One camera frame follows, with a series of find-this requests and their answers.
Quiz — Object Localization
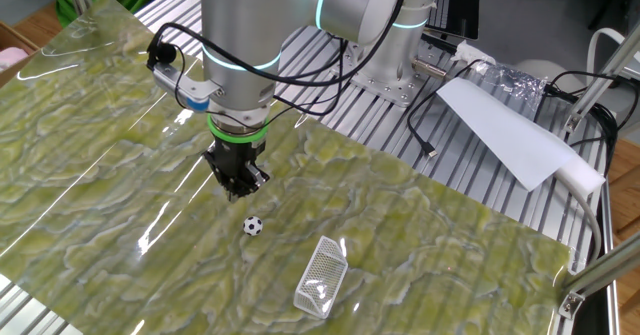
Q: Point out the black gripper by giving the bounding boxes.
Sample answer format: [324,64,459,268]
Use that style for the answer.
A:
[202,142,272,204]

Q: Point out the black and white soccer ball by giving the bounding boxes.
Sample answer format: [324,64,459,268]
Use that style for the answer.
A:
[242,215,264,237]

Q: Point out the white mesh miniature goal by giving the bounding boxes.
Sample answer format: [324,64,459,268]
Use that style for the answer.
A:
[292,235,349,320]

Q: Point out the green marble pattern mat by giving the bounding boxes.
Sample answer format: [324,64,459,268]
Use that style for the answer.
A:
[0,0,574,335]

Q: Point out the pink soft item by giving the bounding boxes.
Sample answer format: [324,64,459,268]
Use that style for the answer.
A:
[0,46,30,74]

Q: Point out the white cloth wad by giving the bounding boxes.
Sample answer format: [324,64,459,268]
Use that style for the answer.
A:
[454,39,484,65]

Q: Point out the brown cardboard box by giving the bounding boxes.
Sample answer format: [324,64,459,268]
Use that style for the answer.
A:
[0,20,41,89]

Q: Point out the white paper sheet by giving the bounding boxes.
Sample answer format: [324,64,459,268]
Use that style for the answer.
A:
[435,77,581,192]

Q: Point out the black laptop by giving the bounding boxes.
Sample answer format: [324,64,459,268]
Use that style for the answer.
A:
[427,0,481,41]

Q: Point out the clear plastic bag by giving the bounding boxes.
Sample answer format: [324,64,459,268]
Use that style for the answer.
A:
[469,59,549,109]

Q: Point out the white foam block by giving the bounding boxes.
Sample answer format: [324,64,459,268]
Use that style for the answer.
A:
[552,149,607,197]

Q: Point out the white curved tube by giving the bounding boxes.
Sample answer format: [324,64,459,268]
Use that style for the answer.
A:
[585,27,629,74]

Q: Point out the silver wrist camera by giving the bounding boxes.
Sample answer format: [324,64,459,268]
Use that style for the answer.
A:
[147,59,224,114]

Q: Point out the black USB cable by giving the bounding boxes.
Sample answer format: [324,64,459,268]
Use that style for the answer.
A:
[407,59,481,159]

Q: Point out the silver cable connector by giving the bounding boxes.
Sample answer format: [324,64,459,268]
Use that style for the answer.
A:
[412,57,449,81]

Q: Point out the grey flexible hose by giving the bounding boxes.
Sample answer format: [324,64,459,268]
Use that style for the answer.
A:
[554,172,604,269]

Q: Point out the black cable bundle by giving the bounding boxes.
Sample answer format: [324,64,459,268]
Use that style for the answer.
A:
[544,69,640,176]

